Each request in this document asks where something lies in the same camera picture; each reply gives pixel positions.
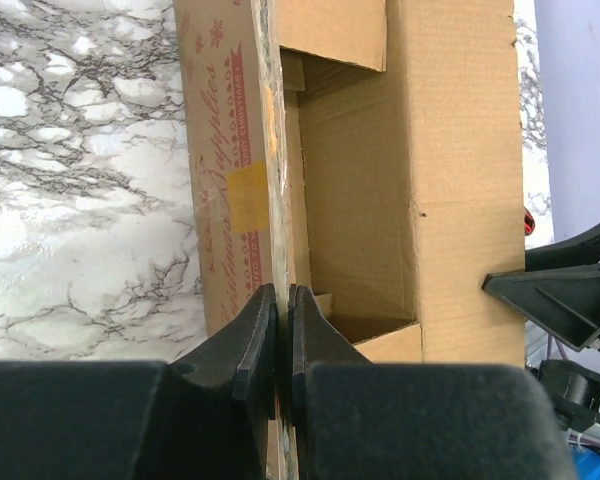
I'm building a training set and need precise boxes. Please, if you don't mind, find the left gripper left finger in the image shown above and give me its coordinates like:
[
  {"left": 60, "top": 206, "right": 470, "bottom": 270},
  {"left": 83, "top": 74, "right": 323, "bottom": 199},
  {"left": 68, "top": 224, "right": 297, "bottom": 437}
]
[{"left": 0, "top": 285, "right": 277, "bottom": 479}]

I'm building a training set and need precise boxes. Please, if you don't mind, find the red utility knife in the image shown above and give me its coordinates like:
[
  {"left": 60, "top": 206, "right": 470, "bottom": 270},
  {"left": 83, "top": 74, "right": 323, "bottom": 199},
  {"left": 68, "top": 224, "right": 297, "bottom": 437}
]
[{"left": 524, "top": 209, "right": 535, "bottom": 236}]

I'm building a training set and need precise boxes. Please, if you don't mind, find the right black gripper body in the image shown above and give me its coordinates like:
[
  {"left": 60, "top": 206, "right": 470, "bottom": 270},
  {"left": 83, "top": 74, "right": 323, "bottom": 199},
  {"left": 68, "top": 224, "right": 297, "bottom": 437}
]
[{"left": 529, "top": 359, "right": 600, "bottom": 430}]

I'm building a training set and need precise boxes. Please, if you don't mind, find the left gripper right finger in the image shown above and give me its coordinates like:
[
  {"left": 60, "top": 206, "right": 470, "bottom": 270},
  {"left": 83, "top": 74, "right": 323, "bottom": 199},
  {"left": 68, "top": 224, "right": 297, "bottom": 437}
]
[{"left": 288, "top": 286, "right": 577, "bottom": 479}]

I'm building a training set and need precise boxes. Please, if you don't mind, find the brown cardboard express box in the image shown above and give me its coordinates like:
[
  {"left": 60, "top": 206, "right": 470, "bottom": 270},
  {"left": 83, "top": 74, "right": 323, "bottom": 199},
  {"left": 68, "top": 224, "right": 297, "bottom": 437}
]
[{"left": 172, "top": 0, "right": 527, "bottom": 480}]

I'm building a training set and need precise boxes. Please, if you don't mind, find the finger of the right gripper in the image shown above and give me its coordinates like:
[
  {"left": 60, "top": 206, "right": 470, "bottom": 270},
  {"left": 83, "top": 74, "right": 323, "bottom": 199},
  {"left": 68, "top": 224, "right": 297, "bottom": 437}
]
[{"left": 482, "top": 223, "right": 600, "bottom": 351}]

